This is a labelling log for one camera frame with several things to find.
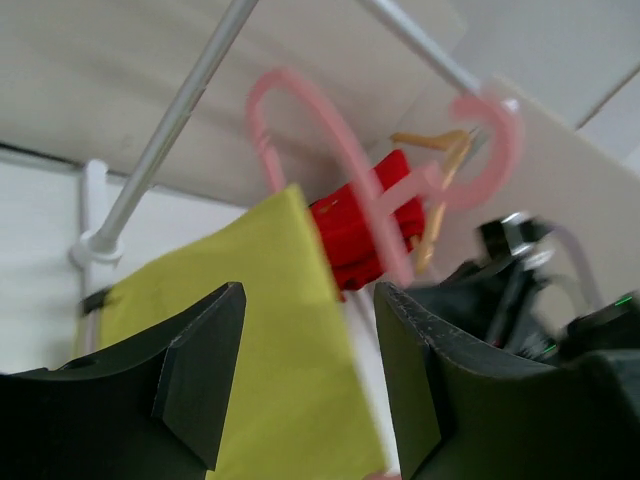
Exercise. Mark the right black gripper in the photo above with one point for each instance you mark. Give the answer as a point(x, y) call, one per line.
point(493, 299)

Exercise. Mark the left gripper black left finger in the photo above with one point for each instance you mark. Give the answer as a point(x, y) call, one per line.
point(156, 401)

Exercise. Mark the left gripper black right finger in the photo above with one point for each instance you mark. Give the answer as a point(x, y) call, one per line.
point(461, 409)

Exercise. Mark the yellow-green trousers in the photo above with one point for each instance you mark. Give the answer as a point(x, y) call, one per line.
point(298, 407)

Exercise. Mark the red shorts on hanger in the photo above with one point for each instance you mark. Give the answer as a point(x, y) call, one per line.
point(361, 237)

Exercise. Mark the white metal clothes rack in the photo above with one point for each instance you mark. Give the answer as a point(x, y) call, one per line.
point(99, 248)

